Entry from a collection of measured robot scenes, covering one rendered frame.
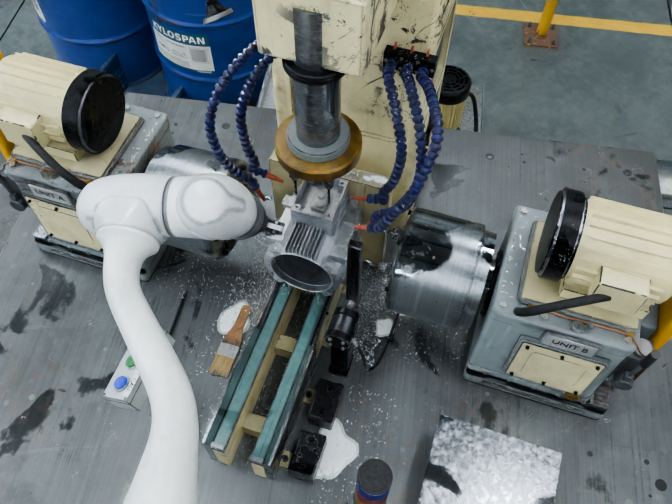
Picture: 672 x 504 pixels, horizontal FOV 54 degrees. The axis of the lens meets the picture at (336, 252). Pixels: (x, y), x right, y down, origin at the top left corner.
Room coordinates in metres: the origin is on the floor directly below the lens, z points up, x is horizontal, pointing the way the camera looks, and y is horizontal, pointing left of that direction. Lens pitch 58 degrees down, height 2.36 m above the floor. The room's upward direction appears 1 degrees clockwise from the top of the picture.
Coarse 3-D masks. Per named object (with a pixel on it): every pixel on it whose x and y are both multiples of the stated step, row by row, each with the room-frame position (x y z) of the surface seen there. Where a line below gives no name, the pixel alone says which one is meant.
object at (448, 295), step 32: (416, 224) 0.83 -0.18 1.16; (448, 224) 0.83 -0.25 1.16; (480, 224) 0.85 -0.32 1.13; (416, 256) 0.75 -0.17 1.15; (448, 256) 0.75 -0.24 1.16; (480, 256) 0.75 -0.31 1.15; (416, 288) 0.70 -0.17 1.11; (448, 288) 0.69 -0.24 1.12; (480, 288) 0.69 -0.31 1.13; (448, 320) 0.65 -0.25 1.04
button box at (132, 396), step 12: (168, 336) 0.60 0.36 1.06; (120, 372) 0.52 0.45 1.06; (132, 372) 0.51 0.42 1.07; (108, 384) 0.49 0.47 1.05; (132, 384) 0.48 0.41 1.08; (108, 396) 0.47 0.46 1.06; (120, 396) 0.46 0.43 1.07; (132, 396) 0.46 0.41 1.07; (144, 396) 0.47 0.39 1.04; (132, 408) 0.45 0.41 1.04
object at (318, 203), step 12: (336, 180) 0.96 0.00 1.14; (300, 192) 0.93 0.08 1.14; (312, 192) 0.95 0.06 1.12; (336, 192) 0.95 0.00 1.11; (300, 204) 0.91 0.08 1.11; (312, 204) 0.90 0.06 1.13; (324, 204) 0.90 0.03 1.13; (336, 204) 0.91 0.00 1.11; (300, 216) 0.87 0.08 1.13; (312, 216) 0.86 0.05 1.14; (324, 216) 0.88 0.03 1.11; (336, 216) 0.87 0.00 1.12; (324, 228) 0.85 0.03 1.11; (336, 228) 0.87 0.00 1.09
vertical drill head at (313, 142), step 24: (312, 24) 0.87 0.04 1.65; (312, 48) 0.87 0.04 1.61; (312, 96) 0.87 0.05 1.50; (336, 96) 0.89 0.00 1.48; (288, 120) 0.97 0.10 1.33; (312, 120) 0.87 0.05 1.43; (336, 120) 0.89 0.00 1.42; (288, 144) 0.89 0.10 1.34; (312, 144) 0.87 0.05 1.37; (336, 144) 0.88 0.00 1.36; (360, 144) 0.90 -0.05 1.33; (288, 168) 0.85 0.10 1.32; (312, 168) 0.84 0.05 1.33; (336, 168) 0.84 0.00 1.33
